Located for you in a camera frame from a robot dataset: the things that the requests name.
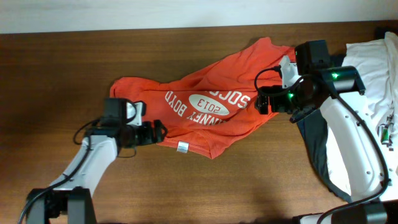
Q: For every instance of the dark navy garment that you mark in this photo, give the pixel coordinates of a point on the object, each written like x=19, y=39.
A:
x=313, y=129

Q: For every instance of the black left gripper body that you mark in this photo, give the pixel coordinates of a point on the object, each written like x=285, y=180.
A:
x=138, y=134

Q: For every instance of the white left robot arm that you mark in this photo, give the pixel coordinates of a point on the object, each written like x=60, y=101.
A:
x=120, y=126

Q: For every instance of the white t-shirt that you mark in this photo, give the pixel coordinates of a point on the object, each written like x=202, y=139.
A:
x=376, y=62

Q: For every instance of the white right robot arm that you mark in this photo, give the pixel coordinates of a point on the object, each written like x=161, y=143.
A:
x=339, y=94

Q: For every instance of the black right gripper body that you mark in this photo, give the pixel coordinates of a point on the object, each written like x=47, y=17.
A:
x=284, y=101

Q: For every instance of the orange soccer t-shirt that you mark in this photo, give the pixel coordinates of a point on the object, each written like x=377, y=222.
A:
x=210, y=109

